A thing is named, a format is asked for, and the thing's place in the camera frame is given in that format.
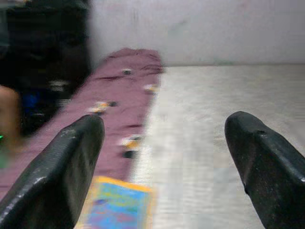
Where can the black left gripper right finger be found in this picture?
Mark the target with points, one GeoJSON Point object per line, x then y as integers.
{"type": "Point", "coordinates": [271, 181]}

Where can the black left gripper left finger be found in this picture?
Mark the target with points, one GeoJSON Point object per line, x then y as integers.
{"type": "Point", "coordinates": [52, 186]}

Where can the blue yellow children's book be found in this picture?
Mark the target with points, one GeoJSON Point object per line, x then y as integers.
{"type": "Point", "coordinates": [119, 205]}

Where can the green plastic stool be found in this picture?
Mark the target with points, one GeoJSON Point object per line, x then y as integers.
{"type": "Point", "coordinates": [2, 159]}

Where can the person in grey shorts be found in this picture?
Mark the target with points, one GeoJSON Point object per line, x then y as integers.
{"type": "Point", "coordinates": [9, 112]}

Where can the white quilted mattress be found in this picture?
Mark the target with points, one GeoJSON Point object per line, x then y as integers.
{"type": "Point", "coordinates": [202, 107]}

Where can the purple blanket with penguin prints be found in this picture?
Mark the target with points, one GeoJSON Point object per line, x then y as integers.
{"type": "Point", "coordinates": [114, 90]}

